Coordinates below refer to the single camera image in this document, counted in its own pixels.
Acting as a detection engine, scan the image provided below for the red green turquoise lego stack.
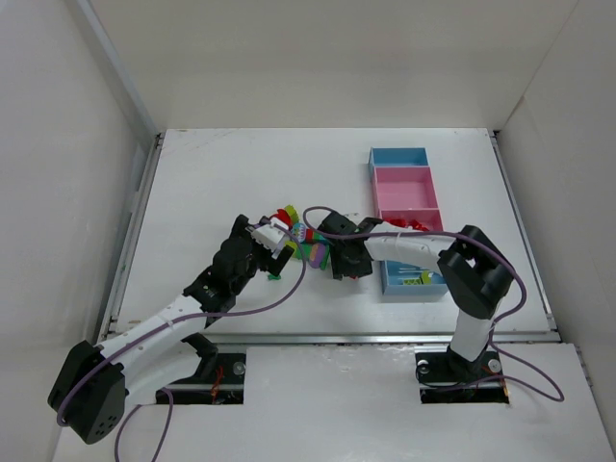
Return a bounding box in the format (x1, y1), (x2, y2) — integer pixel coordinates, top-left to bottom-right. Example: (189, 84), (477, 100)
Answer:
(305, 228), (327, 244)

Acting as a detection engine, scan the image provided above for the round turquoise printed lego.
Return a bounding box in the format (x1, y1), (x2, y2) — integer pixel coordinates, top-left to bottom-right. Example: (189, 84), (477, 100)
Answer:
(292, 222), (309, 243)

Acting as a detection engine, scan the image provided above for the blue and pink sorting tray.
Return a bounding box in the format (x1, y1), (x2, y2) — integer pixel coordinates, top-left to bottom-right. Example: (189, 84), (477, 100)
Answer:
(369, 147), (448, 301)

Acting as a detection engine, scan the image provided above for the red lego cluster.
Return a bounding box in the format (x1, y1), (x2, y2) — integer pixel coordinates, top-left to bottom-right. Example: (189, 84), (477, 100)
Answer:
(387, 218), (429, 232)

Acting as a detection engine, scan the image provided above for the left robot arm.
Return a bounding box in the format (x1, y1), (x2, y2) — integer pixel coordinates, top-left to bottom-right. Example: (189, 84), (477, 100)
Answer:
(47, 215), (293, 445)

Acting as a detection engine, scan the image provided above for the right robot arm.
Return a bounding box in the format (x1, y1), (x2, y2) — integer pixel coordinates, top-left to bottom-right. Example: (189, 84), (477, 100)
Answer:
(318, 212), (513, 375)

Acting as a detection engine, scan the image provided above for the purple flower lego piece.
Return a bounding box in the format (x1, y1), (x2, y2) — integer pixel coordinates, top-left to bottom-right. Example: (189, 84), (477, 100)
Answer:
(308, 243), (330, 270)

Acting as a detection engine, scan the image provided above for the long multicolour lego stack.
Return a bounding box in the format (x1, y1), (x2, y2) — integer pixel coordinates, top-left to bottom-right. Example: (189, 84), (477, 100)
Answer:
(289, 243), (319, 265)

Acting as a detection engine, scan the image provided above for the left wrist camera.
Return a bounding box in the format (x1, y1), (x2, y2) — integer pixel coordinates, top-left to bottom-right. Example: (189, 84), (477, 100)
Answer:
(250, 217), (290, 252)

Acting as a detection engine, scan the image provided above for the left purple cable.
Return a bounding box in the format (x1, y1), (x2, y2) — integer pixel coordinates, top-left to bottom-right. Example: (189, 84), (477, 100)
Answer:
(56, 216), (308, 462)

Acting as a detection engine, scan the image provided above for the purple cable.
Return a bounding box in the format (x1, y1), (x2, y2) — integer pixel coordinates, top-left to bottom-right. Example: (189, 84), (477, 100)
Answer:
(302, 206), (565, 403)
(56, 216), (308, 462)

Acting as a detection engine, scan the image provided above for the aluminium front rail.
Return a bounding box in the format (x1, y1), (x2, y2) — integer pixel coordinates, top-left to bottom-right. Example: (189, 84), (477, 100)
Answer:
(205, 331), (561, 346)

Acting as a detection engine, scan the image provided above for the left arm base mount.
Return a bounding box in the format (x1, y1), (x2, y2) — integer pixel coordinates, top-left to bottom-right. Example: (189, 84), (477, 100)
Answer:
(167, 351), (246, 405)

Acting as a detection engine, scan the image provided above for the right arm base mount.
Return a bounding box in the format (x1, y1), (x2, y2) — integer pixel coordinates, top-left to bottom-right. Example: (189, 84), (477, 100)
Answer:
(415, 350), (509, 404)

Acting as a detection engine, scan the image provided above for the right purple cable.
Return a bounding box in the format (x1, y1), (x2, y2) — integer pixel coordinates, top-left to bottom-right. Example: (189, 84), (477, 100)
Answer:
(302, 206), (565, 403)

